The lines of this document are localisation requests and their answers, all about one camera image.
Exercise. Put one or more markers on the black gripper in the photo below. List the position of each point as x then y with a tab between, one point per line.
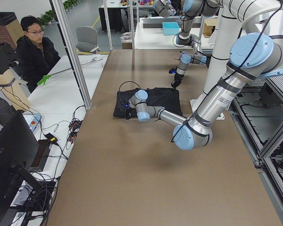
123	106
177	77

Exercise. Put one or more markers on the black graphic t-shirt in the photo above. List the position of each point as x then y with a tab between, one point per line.
165	97

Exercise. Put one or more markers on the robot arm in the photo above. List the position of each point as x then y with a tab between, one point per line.
248	45
190	9

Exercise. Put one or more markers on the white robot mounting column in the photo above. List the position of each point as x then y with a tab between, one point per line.
225	34

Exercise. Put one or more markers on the black power adapter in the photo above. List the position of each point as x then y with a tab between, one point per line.
52	138

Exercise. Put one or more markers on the grey office chair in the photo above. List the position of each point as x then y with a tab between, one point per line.
87	40

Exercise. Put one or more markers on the grabber tool on white table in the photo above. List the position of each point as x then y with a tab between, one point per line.
46	77

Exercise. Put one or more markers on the teach pendant with red button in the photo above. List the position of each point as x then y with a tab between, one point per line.
32	119

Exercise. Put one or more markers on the seated man in black jacket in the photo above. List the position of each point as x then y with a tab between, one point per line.
35	53

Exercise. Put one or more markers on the black Huawei monitor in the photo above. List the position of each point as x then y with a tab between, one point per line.
18	148

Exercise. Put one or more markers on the aluminium frame post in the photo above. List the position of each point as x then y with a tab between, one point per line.
69	46

